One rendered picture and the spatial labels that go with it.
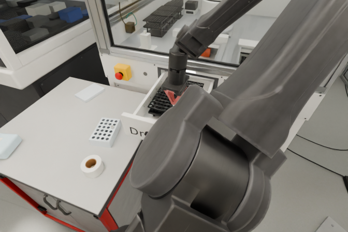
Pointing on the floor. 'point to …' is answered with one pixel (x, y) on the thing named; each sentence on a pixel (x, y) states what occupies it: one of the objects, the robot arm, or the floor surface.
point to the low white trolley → (74, 158)
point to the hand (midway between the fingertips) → (174, 101)
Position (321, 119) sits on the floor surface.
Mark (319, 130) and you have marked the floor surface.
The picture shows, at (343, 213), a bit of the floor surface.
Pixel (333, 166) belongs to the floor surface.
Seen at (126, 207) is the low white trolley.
